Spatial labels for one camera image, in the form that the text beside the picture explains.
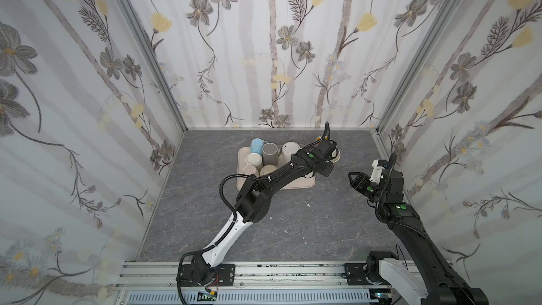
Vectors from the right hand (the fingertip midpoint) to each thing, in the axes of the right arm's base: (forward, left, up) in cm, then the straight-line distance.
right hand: (350, 172), depth 81 cm
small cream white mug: (+12, +39, -13) cm, 43 cm away
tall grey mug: (+15, +32, -10) cm, 36 cm away
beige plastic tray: (-9, +22, +8) cm, 25 cm away
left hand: (+10, +6, -9) cm, 15 cm away
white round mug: (+18, +23, -12) cm, 32 cm away
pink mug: (+7, +40, -13) cm, 43 cm away
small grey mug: (+4, +8, +6) cm, 10 cm away
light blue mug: (+19, +39, -11) cm, 45 cm away
